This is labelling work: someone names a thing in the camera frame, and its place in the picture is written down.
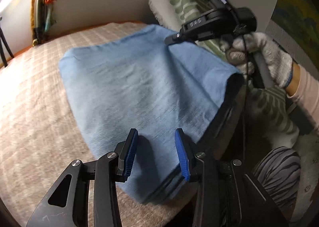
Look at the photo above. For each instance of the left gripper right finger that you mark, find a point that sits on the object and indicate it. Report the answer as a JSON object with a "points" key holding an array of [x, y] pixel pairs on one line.
{"points": [[227, 194]]}

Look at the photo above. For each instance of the pink sleeved right forearm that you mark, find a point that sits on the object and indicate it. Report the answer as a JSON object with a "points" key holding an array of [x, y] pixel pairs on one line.
{"points": [[303, 92]]}

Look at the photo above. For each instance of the white gloved right hand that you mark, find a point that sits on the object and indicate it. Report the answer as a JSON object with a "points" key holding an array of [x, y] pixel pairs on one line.
{"points": [[279, 63]]}

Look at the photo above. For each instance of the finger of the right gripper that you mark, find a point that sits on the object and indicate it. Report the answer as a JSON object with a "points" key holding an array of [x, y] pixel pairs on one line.
{"points": [[175, 38]]}

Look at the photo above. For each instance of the folded silver tripod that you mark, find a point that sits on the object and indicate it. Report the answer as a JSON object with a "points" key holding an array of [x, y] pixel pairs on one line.
{"points": [[37, 21]]}

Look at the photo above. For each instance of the grey striped trouser leg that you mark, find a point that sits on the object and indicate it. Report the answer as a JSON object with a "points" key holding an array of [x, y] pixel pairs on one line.
{"points": [[279, 173]]}

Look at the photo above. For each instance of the beige checked bed blanket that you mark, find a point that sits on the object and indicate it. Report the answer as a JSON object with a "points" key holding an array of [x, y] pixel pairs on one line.
{"points": [[39, 136]]}

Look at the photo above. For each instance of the blue denim pants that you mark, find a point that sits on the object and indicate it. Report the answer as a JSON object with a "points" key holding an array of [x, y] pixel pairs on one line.
{"points": [[140, 82]]}

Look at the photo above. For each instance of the green white striped pillow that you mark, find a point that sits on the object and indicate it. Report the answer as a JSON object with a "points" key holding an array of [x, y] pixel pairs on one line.
{"points": [[186, 86]]}

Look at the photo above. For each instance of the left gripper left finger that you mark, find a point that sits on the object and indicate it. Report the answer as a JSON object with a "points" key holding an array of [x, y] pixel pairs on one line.
{"points": [[66, 202]]}

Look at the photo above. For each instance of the orange bed sheet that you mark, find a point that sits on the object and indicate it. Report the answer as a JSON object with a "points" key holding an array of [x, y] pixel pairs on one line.
{"points": [[70, 32]]}

